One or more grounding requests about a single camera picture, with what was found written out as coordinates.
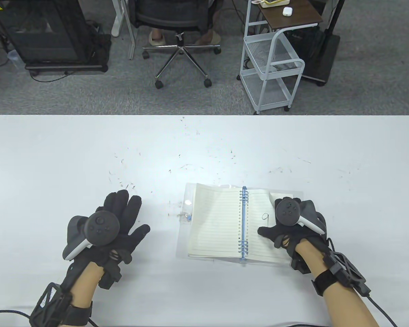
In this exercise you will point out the person's right hand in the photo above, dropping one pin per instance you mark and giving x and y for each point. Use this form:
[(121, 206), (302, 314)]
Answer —
[(293, 235)]

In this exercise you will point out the person's left hand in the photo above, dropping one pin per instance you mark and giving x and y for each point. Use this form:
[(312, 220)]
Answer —
[(127, 213)]

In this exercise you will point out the spiral notebook with clear cover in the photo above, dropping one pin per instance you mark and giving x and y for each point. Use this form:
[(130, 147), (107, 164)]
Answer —
[(214, 221)]

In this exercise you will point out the person's left forearm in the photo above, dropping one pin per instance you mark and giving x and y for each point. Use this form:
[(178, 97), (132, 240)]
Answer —
[(88, 286)]

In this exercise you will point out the person's right forearm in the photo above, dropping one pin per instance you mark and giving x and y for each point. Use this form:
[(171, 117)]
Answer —
[(337, 306)]

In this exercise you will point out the dark grey right hand controller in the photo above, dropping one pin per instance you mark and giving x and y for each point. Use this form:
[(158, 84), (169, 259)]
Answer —
[(288, 211)]

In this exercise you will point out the dark grey hand controller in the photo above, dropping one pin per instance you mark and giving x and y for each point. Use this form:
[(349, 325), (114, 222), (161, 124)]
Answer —
[(101, 228), (288, 211)]

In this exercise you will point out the dark grey left hand controller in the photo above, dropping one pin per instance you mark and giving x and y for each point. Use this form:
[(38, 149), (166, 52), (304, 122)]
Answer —
[(101, 228)]

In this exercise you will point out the beige slipper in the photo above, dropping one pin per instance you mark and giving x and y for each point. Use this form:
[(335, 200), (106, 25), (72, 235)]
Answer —
[(208, 40), (156, 39)]

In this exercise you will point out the black monitor stand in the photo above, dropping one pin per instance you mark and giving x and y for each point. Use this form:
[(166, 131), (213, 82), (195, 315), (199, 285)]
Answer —
[(323, 58)]

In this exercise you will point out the clear plastic cup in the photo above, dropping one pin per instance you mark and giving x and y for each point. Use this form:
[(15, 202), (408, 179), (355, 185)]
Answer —
[(13, 58)]

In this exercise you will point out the black rolling cabinet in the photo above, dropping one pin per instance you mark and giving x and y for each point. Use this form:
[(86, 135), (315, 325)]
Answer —
[(44, 30)]

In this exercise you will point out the black office chair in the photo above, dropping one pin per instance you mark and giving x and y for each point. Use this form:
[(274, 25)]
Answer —
[(170, 13)]

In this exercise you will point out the white cart with wooden top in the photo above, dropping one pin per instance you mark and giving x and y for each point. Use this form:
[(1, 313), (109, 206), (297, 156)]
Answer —
[(293, 18)]

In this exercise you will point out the white earbuds case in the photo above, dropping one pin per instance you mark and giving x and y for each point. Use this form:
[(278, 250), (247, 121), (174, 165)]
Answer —
[(286, 11)]

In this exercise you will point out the cream power strip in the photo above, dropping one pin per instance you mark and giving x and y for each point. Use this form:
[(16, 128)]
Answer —
[(271, 3)]

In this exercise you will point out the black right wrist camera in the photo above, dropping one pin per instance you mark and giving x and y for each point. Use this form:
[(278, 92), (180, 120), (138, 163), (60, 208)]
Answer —
[(346, 270)]

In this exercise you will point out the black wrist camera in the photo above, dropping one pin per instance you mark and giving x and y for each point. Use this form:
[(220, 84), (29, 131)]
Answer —
[(346, 270), (48, 305)]

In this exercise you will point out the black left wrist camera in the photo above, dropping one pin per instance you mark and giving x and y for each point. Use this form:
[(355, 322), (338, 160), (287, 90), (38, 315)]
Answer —
[(48, 305)]

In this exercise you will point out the white desk frame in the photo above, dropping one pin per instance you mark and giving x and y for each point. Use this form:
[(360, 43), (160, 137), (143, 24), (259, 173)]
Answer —
[(117, 17)]

